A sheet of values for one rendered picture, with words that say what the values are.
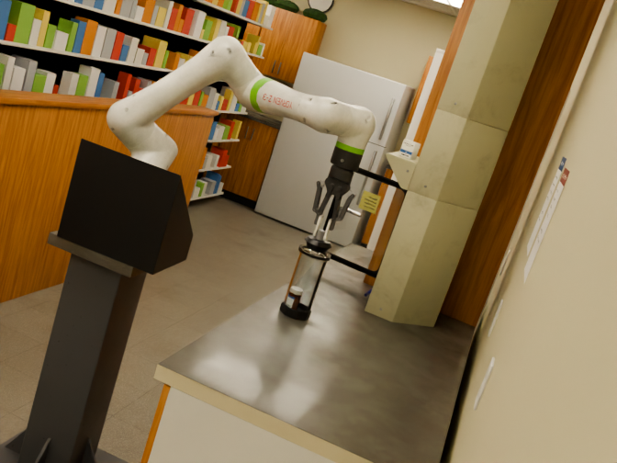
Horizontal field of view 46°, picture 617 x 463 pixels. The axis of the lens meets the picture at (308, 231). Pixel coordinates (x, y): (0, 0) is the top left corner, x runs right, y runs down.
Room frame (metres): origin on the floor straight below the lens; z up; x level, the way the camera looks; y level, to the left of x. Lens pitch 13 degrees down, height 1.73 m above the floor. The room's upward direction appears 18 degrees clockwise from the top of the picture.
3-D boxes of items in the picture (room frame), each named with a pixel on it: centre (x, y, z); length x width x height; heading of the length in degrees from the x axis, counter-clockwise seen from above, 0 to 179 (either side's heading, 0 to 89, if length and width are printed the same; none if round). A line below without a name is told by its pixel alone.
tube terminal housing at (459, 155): (2.70, -0.44, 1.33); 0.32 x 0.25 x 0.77; 167
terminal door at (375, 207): (2.93, -0.20, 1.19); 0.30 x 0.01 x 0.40; 70
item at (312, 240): (2.29, -0.04, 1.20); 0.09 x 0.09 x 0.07
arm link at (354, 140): (2.28, -0.03, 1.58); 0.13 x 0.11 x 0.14; 129
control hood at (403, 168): (2.74, -0.27, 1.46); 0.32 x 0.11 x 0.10; 167
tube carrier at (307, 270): (2.29, -0.04, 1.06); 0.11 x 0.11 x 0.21
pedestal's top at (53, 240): (2.42, 0.62, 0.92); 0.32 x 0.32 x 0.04; 78
